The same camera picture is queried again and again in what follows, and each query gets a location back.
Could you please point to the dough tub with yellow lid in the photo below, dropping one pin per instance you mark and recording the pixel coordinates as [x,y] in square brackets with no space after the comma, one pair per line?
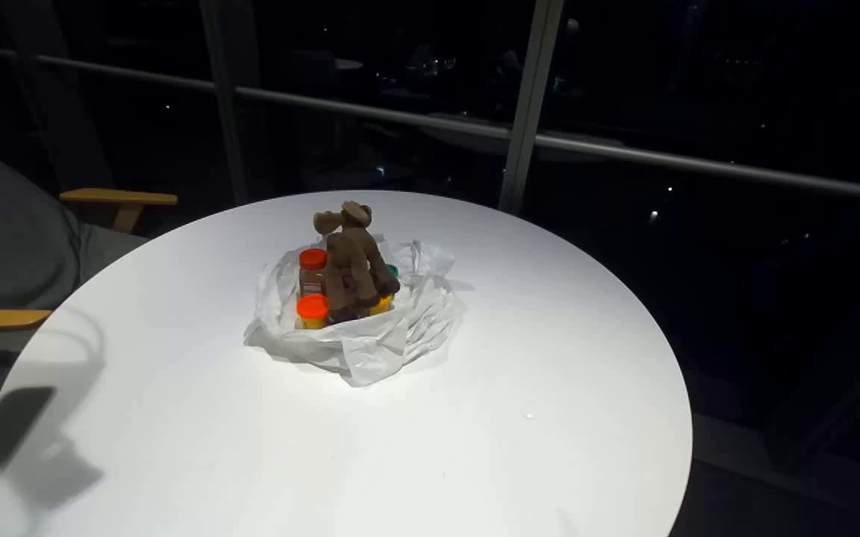
[384,305]

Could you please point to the grey upholstered armchair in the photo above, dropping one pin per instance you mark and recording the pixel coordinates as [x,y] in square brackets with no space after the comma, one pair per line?
[2,241]

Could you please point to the brown plush moose toy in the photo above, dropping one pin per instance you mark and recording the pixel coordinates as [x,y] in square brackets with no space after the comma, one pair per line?
[350,269]

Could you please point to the translucent white plastic bag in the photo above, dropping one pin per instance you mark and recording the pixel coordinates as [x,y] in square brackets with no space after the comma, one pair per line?
[390,348]

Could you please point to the dark window post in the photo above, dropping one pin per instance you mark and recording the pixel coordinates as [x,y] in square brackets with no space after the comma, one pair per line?
[230,80]

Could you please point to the light grey window post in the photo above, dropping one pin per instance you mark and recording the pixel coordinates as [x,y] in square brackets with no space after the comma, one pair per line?
[531,101]

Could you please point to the grey horizontal window railing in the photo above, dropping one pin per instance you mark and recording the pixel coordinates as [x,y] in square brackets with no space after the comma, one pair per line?
[650,153]

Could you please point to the spice jar with red lid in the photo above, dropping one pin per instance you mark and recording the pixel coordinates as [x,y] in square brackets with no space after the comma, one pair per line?
[311,262]

